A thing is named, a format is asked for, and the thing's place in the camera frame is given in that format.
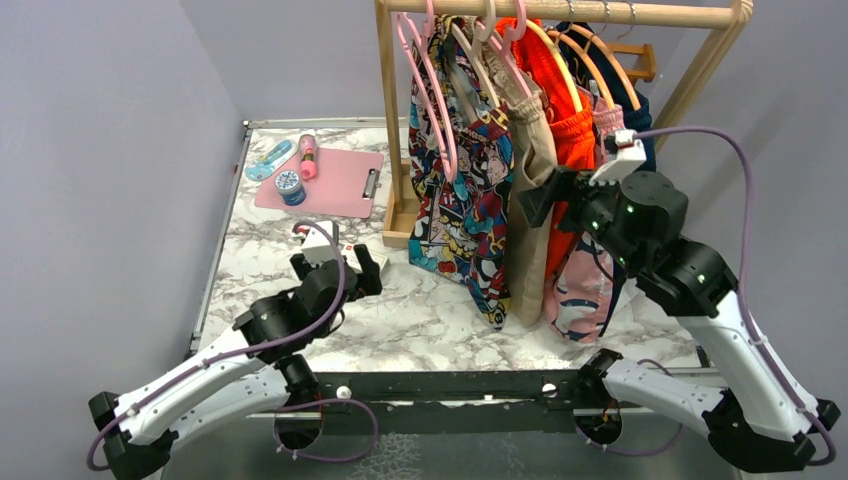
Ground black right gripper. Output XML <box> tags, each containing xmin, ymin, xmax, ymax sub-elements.
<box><xmin>515</xmin><ymin>164</ymin><xmax>642</xmax><ymax>271</ymax></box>

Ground comic print shorts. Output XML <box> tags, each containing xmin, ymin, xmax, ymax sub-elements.
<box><xmin>408</xmin><ymin>15</ymin><xmax>513</xmax><ymax>330</ymax></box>

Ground cream plastic hanger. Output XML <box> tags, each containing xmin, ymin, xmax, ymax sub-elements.
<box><xmin>450</xmin><ymin>0</ymin><xmax>501</xmax><ymax>108</ymax></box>

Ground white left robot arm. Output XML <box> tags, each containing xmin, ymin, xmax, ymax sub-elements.
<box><xmin>86</xmin><ymin>244</ymin><xmax>382</xmax><ymax>479</ymax></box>

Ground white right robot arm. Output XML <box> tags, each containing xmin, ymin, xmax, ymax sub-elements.
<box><xmin>518</xmin><ymin>167</ymin><xmax>840</xmax><ymax>473</ymax></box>

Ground beige shorts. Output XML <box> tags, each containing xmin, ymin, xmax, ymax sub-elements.
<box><xmin>482</xmin><ymin>45</ymin><xmax>557</xmax><ymax>327</ymax></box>

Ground pink patterned shorts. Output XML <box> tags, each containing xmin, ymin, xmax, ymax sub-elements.
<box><xmin>543</xmin><ymin>80</ymin><xmax>624</xmax><ymax>343</ymax></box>

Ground orange shorts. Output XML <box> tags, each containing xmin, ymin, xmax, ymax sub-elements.
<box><xmin>493</xmin><ymin>19</ymin><xmax>595</xmax><ymax>286</ymax></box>

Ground navy shorts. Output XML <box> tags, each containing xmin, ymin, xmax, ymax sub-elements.
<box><xmin>554</xmin><ymin>21</ymin><xmax>657</xmax><ymax>336</ymax></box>

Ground pink hanger with shorts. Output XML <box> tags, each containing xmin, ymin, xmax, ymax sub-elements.
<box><xmin>470</xmin><ymin>0</ymin><xmax>532</xmax><ymax>98</ymax></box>

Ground wooden hanger front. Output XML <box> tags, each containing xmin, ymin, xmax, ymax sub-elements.
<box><xmin>525</xmin><ymin>19</ymin><xmax>583</xmax><ymax>114</ymax></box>

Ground wooden hanger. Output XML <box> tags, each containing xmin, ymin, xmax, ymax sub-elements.
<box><xmin>525</xmin><ymin>19</ymin><xmax>583</xmax><ymax>114</ymax></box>
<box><xmin>565</xmin><ymin>0</ymin><xmax>642</xmax><ymax>110</ymax></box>

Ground wooden hanger back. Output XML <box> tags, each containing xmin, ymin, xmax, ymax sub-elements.
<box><xmin>565</xmin><ymin>0</ymin><xmax>642</xmax><ymax>110</ymax></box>

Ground pink plastic hanger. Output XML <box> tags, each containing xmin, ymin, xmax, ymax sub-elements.
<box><xmin>394</xmin><ymin>12</ymin><xmax>458</xmax><ymax>183</ymax></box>

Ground white paper clothing tag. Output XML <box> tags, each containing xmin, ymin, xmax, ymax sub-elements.
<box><xmin>340</xmin><ymin>243</ymin><xmax>389</xmax><ymax>274</ymax></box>

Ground pink clipboard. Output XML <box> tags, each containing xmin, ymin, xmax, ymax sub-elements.
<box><xmin>253</xmin><ymin>147</ymin><xmax>384</xmax><ymax>218</ymax></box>

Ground blue lidded jar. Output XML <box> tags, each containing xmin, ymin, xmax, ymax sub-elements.
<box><xmin>274</xmin><ymin>170</ymin><xmax>306</xmax><ymax>206</ymax></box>

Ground pink glue stick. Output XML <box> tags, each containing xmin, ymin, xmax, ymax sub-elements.
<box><xmin>298</xmin><ymin>134</ymin><xmax>318</xmax><ymax>180</ymax></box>

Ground light blue flat case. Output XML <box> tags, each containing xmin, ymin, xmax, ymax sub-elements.
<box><xmin>244</xmin><ymin>140</ymin><xmax>296</xmax><ymax>182</ymax></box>

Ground wooden clothes rack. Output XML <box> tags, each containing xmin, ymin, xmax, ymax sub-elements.
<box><xmin>374</xmin><ymin>1</ymin><xmax>754</xmax><ymax>248</ymax></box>

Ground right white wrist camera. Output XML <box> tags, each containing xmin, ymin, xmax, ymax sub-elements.
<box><xmin>589</xmin><ymin>129</ymin><xmax>647</xmax><ymax>186</ymax></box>

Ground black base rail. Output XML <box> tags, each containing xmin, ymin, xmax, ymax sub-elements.
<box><xmin>275</xmin><ymin>369</ymin><xmax>613</xmax><ymax>435</ymax></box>

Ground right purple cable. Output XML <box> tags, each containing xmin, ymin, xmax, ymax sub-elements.
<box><xmin>574</xmin><ymin>125</ymin><xmax>839</xmax><ymax>468</ymax></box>

